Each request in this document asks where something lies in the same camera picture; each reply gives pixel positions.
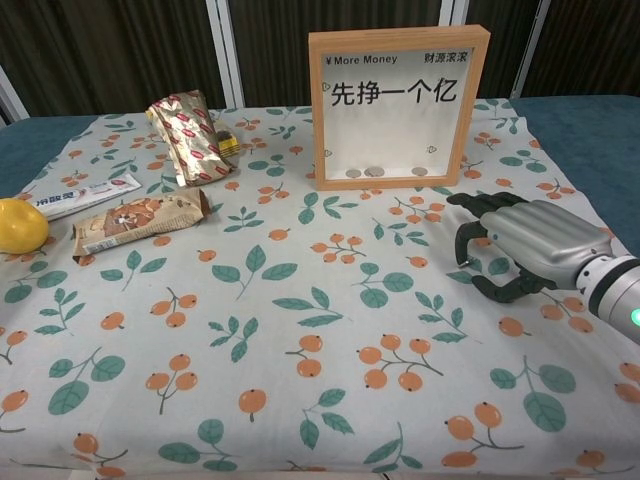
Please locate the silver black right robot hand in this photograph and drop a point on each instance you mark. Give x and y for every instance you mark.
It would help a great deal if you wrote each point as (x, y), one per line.
(545, 240)

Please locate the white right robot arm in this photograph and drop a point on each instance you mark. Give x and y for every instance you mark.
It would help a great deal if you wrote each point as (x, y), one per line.
(617, 295)

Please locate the floral orange-fruit tablecloth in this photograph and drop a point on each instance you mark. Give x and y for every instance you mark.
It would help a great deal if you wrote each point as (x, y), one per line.
(300, 300)

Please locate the small yellow black packet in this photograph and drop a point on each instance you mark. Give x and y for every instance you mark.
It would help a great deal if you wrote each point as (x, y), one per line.
(228, 145)

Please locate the gold foil red-print snack bag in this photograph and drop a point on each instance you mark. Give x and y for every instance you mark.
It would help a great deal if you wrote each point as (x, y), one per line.
(190, 135)

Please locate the brown nut snack bar wrapper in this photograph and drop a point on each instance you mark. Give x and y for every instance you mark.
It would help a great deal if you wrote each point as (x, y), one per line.
(135, 218)

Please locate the dark folding screen white frames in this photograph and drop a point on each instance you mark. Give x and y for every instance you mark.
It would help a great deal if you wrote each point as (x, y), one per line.
(125, 50)

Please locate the white toothpaste box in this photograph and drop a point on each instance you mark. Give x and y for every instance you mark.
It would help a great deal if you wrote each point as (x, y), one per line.
(85, 196)

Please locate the teal table cover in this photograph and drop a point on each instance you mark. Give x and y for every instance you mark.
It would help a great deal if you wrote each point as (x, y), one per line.
(30, 145)

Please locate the yellow lemon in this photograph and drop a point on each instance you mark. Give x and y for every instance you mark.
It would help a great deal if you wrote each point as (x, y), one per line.
(20, 225)

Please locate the silver coin inside frame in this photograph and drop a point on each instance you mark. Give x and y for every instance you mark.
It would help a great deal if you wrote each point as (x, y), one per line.
(353, 173)
(419, 171)
(374, 171)

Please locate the wooden frame coin bank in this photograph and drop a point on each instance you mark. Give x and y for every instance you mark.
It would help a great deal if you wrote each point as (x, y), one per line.
(400, 181)

